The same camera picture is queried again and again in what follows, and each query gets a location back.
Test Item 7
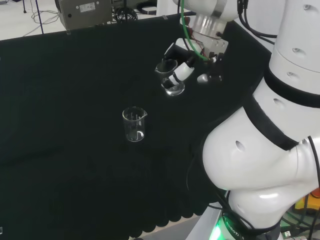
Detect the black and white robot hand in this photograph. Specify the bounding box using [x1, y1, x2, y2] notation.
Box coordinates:
[162, 37, 209, 88]

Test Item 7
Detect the clear graduated glass beaker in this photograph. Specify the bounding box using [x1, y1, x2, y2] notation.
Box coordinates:
[154, 59, 186, 97]

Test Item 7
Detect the black bench cloth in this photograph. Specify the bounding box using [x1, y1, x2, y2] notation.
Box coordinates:
[0, 6, 274, 240]

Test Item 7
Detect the grey metal box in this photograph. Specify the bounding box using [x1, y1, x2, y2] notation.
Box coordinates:
[54, 0, 113, 31]

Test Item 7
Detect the dark blue pole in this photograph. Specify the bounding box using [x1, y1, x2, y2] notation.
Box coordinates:
[33, 0, 46, 35]

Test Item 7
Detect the yellow stop button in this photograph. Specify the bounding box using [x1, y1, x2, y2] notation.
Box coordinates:
[294, 186, 320, 214]

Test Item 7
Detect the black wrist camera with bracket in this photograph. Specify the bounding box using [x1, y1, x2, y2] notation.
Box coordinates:
[196, 51, 225, 85]

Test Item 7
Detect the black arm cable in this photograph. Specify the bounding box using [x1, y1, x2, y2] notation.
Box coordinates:
[236, 0, 279, 46]

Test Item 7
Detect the thin floor cable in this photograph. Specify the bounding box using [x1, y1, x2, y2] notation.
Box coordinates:
[22, 0, 59, 37]

